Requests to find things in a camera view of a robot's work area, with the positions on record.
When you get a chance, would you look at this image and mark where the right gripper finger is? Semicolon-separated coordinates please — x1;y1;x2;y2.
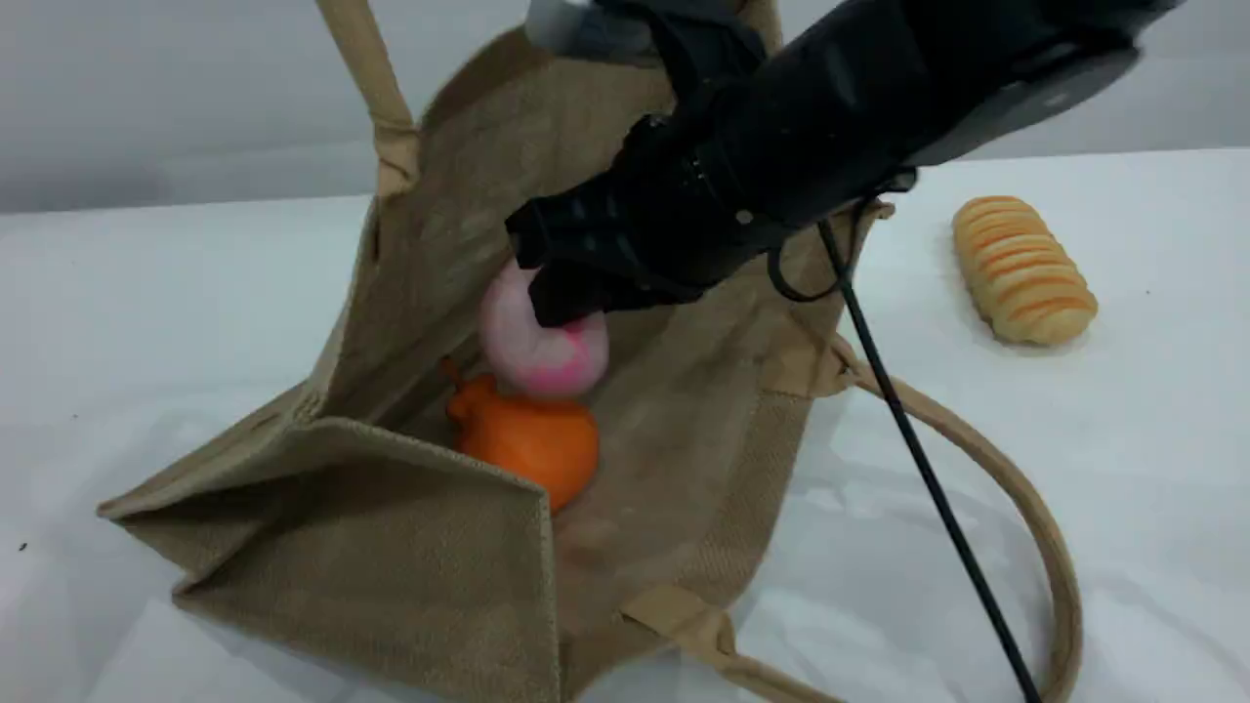
504;195;572;271
527;262;626;329

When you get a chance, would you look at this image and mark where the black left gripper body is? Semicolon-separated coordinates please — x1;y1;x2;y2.
525;0;772;71

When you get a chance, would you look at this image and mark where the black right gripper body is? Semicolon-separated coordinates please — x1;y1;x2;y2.
547;107;816;306

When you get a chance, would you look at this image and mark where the pink toy peach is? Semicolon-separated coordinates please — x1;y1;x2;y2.
478;259;612;399

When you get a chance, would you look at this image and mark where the orange toy fruit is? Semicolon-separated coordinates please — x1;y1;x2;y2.
444;356;601;514

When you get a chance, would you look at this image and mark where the brown jute tote bag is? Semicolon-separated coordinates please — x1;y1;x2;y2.
96;0;1083;703

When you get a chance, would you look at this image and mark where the striped bread loaf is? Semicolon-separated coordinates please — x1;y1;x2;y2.
952;195;1100;346

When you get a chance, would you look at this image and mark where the black cable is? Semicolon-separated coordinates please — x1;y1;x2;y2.
767;171;1044;703

